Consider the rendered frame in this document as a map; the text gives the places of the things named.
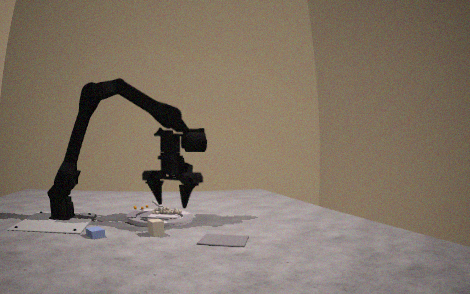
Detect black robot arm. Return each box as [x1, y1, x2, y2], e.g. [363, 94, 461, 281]
[47, 78, 207, 220]

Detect blue rectangular block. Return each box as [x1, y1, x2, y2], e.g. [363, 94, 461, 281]
[85, 226, 106, 239]

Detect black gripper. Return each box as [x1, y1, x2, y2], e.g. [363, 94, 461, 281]
[143, 152, 203, 208]

